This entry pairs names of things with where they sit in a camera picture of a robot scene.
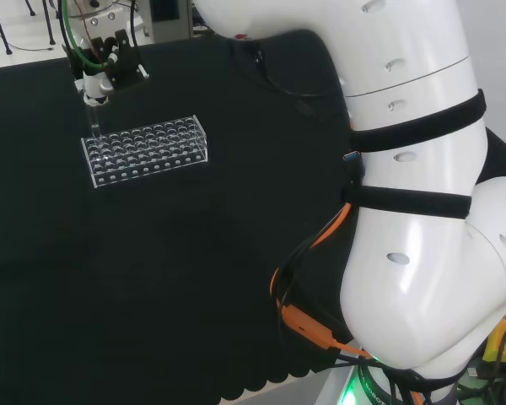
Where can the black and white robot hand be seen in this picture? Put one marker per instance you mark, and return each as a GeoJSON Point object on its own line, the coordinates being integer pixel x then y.
{"type": "Point", "coordinates": [124, 63]}

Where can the clear glass test tube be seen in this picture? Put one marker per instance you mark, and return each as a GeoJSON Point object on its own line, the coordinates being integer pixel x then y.
{"type": "Point", "coordinates": [93, 122]}

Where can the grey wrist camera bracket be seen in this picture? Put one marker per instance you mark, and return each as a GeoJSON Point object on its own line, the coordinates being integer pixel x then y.
{"type": "Point", "coordinates": [101, 17]}

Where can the black bench cloth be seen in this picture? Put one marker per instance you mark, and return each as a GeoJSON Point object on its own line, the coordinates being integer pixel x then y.
{"type": "Point", "coordinates": [152, 274]}

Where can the yellow stop button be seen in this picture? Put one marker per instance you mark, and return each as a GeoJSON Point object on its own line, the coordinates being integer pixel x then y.
{"type": "Point", "coordinates": [504, 341]}

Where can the clear plastic test tube rack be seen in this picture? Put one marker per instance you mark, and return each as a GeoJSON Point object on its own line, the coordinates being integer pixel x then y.
{"type": "Point", "coordinates": [152, 152]}

